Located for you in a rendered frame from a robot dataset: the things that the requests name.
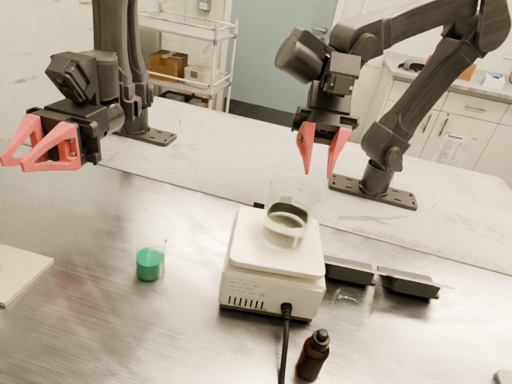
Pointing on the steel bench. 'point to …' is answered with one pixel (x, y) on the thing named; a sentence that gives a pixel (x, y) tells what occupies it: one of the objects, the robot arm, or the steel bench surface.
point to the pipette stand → (19, 271)
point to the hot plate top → (277, 259)
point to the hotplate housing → (269, 291)
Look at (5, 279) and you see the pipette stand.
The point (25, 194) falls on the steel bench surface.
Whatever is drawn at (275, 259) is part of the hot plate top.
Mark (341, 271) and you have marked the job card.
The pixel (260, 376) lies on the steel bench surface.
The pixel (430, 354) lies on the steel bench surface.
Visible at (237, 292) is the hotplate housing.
